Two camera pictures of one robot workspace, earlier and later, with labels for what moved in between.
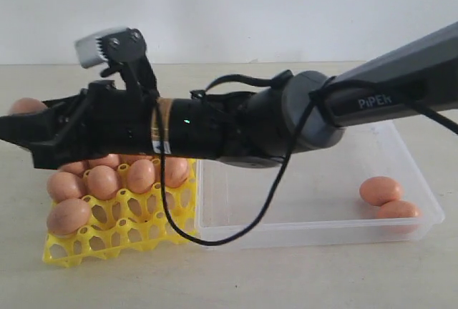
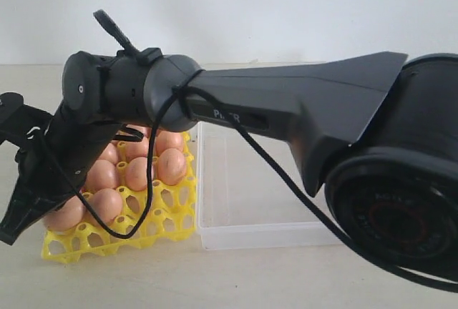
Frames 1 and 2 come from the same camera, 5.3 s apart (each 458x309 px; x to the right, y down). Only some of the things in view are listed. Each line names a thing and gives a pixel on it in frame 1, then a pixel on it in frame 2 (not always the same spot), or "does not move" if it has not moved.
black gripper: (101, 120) -> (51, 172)
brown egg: (101, 182) does not move
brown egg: (142, 176) does not move
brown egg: (26, 105) -> (108, 204)
